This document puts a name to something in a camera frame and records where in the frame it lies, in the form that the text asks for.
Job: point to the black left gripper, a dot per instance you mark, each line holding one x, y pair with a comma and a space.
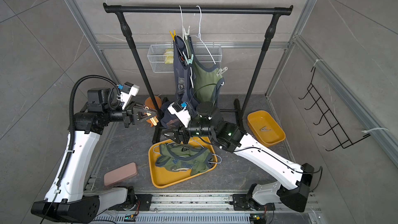
127, 118

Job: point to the light blue wire hanger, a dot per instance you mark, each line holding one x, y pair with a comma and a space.
154, 150

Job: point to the green printed tank top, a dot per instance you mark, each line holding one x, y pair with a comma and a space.
185, 157

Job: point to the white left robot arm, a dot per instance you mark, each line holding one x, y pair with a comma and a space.
66, 201

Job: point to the orange plush toy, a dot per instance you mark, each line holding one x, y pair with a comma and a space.
151, 105

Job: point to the dark grey tank top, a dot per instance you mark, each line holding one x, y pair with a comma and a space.
181, 74

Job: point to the plain green tank top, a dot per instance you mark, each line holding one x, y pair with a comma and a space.
207, 84

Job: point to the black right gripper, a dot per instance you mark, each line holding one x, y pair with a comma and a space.
181, 134

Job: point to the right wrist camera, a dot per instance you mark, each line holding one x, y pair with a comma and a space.
181, 110

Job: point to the orange clothespin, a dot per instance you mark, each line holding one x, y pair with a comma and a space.
153, 120

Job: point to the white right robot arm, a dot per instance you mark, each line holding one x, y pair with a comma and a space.
293, 181

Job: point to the yellow item in basket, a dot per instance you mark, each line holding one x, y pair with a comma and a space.
169, 56

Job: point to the black wire wall rack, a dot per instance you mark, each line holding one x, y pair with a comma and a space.
329, 117

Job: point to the pink rectangular case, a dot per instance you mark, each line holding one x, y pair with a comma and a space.
120, 174

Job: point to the metal base rail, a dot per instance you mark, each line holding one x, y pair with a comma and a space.
205, 208

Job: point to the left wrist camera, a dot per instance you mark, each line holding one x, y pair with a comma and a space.
127, 91

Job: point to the small yellow plastic tray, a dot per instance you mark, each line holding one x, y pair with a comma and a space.
260, 119

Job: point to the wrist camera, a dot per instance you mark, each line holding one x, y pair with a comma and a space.
127, 91
181, 110

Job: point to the white wire basket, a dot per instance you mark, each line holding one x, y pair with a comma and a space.
208, 56

